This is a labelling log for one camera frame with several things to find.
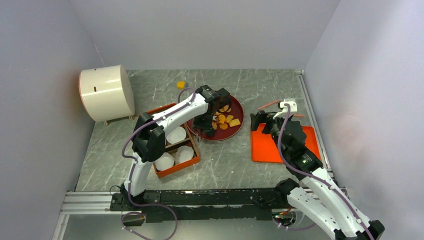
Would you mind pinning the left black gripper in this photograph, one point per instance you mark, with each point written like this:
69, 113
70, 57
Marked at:
205, 127

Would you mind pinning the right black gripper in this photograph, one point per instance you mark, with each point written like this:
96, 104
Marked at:
262, 117

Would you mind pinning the metal tongs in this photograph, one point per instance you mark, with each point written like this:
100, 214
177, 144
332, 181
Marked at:
199, 135

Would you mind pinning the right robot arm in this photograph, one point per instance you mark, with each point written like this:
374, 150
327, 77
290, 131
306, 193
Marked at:
314, 192

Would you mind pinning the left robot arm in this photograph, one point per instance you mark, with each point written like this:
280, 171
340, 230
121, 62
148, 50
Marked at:
133, 191

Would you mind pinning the orange chopstick upper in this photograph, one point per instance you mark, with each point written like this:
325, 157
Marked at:
269, 104

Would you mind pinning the dark red round plate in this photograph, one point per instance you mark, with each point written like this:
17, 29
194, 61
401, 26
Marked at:
221, 121

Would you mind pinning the yellow rectangular cookie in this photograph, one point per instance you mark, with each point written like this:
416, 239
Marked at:
234, 122

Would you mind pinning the orange flat tray lid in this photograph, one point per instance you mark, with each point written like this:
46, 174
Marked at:
264, 150

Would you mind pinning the yellow cube block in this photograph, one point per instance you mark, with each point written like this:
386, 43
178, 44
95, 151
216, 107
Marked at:
181, 85

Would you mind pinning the white paper cup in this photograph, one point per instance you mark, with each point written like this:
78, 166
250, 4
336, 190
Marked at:
164, 162
184, 153
176, 135

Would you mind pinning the orange compartment box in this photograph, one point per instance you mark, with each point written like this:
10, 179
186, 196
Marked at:
165, 146

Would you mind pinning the white cylindrical container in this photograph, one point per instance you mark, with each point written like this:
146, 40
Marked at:
106, 93

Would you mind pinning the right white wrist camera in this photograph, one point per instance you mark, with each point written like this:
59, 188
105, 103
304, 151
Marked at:
287, 108

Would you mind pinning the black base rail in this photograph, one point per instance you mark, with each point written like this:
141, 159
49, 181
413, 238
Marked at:
166, 205

